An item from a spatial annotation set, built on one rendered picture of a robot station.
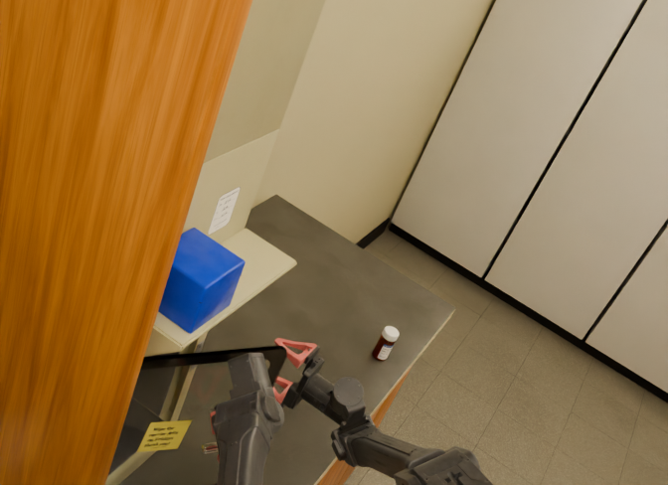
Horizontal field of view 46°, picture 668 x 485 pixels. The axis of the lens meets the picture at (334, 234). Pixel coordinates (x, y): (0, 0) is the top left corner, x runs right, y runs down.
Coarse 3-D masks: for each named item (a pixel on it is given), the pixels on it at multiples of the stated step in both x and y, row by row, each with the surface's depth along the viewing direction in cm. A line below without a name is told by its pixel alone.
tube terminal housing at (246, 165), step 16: (256, 144) 124; (272, 144) 129; (224, 160) 116; (240, 160) 121; (256, 160) 127; (208, 176) 115; (224, 176) 120; (240, 176) 125; (256, 176) 131; (208, 192) 118; (224, 192) 123; (240, 192) 128; (256, 192) 134; (192, 208) 116; (208, 208) 121; (240, 208) 132; (192, 224) 119; (208, 224) 124; (240, 224) 136; (224, 240) 134; (192, 352) 156
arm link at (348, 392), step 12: (336, 384) 146; (348, 384) 147; (360, 384) 147; (336, 396) 145; (348, 396) 145; (360, 396) 146; (336, 408) 148; (348, 408) 144; (360, 408) 145; (348, 420) 146; (360, 420) 150; (372, 420) 152; (336, 432) 150; (336, 444) 149
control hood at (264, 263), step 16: (240, 240) 135; (256, 240) 137; (240, 256) 131; (256, 256) 133; (272, 256) 134; (288, 256) 136; (256, 272) 129; (272, 272) 131; (240, 288) 124; (256, 288) 126; (240, 304) 122; (160, 320) 112; (160, 336) 111; (176, 336) 111; (192, 336) 112; (160, 352) 112
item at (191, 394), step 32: (224, 352) 129; (256, 352) 132; (160, 384) 127; (192, 384) 130; (224, 384) 134; (128, 416) 129; (160, 416) 132; (192, 416) 136; (128, 448) 134; (192, 448) 142; (128, 480) 140; (160, 480) 144; (192, 480) 149
